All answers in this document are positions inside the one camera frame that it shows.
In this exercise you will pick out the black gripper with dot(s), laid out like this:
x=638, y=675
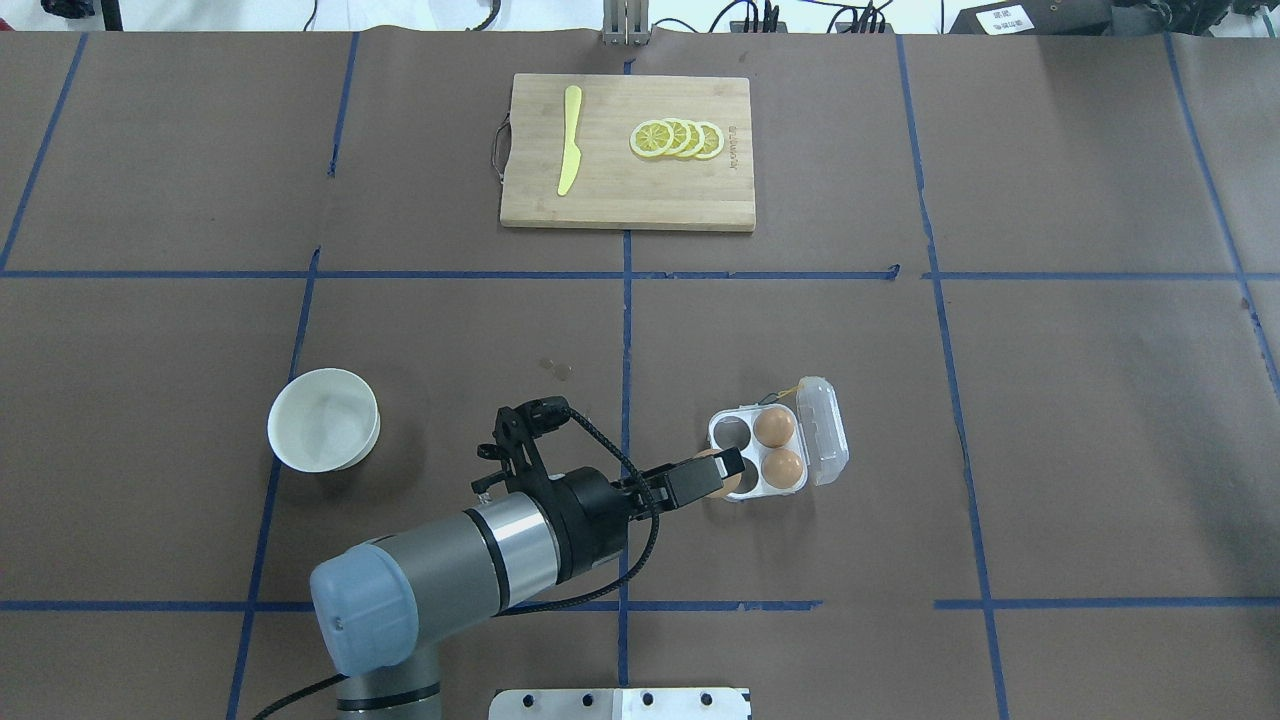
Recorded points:
x=592, y=505

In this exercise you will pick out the brown egg from bowl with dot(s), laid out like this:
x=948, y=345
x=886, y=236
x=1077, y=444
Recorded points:
x=728, y=484

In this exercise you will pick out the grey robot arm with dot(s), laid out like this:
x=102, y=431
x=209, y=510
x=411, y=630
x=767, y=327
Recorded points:
x=385, y=606

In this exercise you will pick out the brown egg near cell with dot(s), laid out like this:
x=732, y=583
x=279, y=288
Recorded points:
x=783, y=469

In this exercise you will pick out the brown egg cell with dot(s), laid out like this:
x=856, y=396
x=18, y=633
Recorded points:
x=774, y=426
x=783, y=469

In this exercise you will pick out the brown egg far cell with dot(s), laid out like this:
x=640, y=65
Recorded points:
x=774, y=426

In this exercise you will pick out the clear plastic egg box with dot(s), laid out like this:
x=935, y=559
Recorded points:
x=820, y=437

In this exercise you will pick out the black box with label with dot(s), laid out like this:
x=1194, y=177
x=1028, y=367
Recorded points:
x=1055, y=18

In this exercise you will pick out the bamboo cutting board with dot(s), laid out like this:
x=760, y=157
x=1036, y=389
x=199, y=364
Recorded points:
x=616, y=190

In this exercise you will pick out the back lemon slice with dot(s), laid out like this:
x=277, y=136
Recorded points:
x=712, y=141

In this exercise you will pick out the lemon slice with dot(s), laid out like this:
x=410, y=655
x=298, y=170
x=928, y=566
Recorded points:
x=694, y=139
x=652, y=139
x=712, y=141

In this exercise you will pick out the front lemon slice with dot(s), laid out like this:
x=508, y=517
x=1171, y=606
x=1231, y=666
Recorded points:
x=652, y=139

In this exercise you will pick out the yellow plastic knife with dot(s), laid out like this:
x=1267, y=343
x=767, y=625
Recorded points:
x=571, y=153

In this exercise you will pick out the white round bowl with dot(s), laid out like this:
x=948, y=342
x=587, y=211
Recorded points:
x=324, y=420

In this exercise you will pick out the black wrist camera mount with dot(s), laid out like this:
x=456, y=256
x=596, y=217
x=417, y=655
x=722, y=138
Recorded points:
x=513, y=446

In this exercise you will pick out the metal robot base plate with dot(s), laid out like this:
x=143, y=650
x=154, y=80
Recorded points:
x=623, y=703

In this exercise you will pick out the grey metal camera post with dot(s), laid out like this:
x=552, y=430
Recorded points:
x=626, y=23

